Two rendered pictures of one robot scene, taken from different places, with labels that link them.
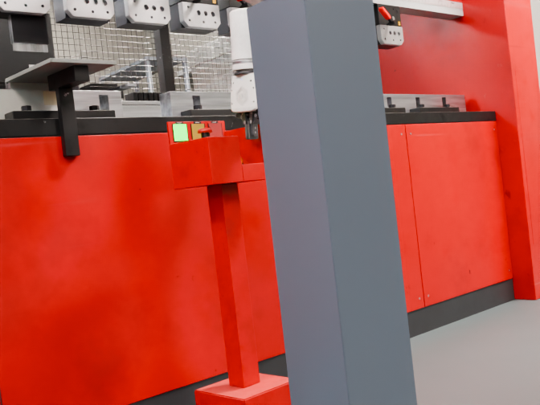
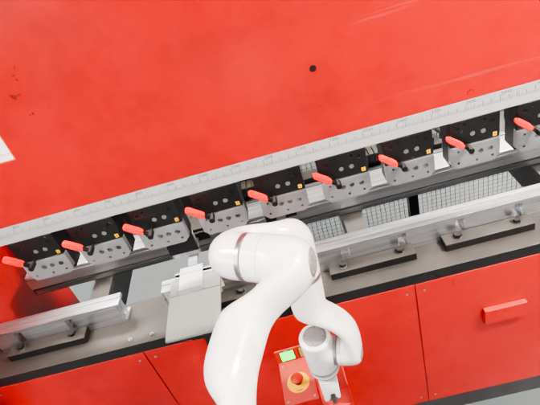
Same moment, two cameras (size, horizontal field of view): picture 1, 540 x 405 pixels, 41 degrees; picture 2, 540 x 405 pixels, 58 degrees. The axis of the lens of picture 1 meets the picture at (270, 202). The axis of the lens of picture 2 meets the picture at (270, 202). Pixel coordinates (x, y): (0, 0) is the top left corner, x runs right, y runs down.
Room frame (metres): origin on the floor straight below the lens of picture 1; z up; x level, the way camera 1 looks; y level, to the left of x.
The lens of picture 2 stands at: (1.35, -0.60, 2.13)
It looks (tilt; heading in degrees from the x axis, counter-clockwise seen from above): 36 degrees down; 48
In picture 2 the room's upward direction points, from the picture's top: 18 degrees counter-clockwise
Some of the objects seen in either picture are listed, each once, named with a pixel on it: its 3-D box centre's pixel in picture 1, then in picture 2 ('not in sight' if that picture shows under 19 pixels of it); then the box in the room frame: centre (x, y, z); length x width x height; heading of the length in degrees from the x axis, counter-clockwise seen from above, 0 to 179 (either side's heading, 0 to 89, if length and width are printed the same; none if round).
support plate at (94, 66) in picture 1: (59, 71); (194, 304); (1.88, 0.50, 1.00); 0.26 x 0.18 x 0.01; 43
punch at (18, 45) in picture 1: (29, 34); (182, 245); (1.99, 0.60, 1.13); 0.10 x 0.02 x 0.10; 133
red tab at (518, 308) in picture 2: not in sight; (505, 311); (2.57, -0.26, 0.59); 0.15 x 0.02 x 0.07; 133
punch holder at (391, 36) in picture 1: (382, 26); not in sight; (3.05, -0.56, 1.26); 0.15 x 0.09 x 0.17; 133
